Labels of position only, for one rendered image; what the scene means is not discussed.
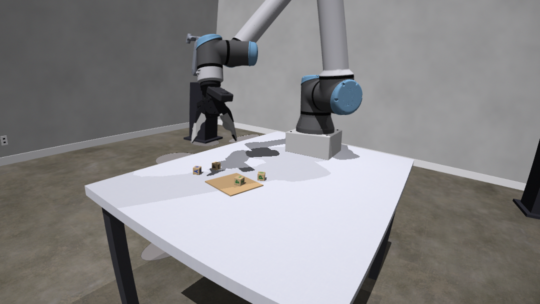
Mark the brown wooden letter block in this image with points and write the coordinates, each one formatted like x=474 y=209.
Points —
x=216 y=165
x=239 y=180
x=197 y=170
x=261 y=176

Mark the tan flat mat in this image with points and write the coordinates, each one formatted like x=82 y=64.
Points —
x=226 y=184

